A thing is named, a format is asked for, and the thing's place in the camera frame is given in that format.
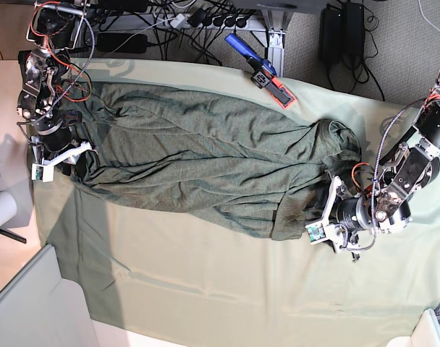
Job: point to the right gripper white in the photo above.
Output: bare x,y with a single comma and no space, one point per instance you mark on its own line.
42,169

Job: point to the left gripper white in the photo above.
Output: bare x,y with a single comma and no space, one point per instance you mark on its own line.
328,227

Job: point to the green T-shirt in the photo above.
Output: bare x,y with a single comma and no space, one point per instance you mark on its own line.
225,160

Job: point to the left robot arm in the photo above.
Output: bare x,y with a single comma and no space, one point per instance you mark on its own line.
383,207

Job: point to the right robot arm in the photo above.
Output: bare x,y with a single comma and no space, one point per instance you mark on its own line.
48,75

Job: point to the white cylindrical cup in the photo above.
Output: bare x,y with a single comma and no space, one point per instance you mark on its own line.
8,207

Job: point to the black stick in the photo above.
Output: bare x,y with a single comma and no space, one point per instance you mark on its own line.
13,236

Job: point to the light green table cloth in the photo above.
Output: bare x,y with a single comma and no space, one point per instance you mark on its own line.
176,277

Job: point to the orange black corner clamp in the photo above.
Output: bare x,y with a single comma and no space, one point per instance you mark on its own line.
22,57

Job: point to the black flat power brick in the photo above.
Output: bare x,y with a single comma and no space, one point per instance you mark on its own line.
122,43

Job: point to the white bin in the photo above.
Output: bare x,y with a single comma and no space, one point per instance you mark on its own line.
39,307

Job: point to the blue orange bar clamp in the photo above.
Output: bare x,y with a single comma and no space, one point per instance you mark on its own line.
264,74

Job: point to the white power strip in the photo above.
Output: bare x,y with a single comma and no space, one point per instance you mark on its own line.
182,21

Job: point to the right black power adapter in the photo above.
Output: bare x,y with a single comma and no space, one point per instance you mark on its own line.
354,28

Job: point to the black power adapter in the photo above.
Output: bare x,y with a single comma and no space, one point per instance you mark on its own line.
354,28
330,39

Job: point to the left black power adapter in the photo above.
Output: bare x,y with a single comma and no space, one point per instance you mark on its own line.
330,39

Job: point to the aluminium frame post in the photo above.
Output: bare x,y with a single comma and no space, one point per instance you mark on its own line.
276,23

